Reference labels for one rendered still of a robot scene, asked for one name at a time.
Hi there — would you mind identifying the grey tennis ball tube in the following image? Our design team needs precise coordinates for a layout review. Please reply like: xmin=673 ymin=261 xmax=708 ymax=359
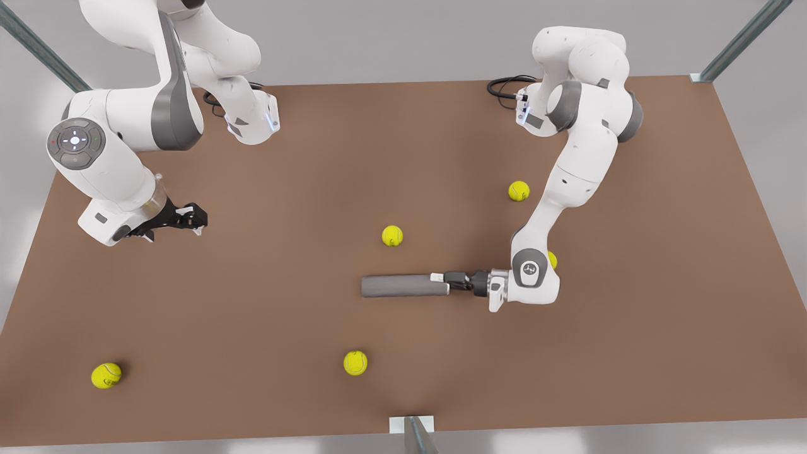
xmin=361 ymin=274 xmax=450 ymax=298

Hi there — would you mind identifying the black cable loop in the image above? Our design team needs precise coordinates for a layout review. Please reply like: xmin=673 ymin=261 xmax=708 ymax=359
xmin=202 ymin=81 xmax=265 ymax=119
xmin=487 ymin=75 xmax=538 ymax=111

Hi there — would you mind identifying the silver frame post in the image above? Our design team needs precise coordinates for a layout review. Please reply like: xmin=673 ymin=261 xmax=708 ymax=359
xmin=0 ymin=5 xmax=93 ymax=93
xmin=389 ymin=416 xmax=440 ymax=454
xmin=690 ymin=0 xmax=794 ymax=84

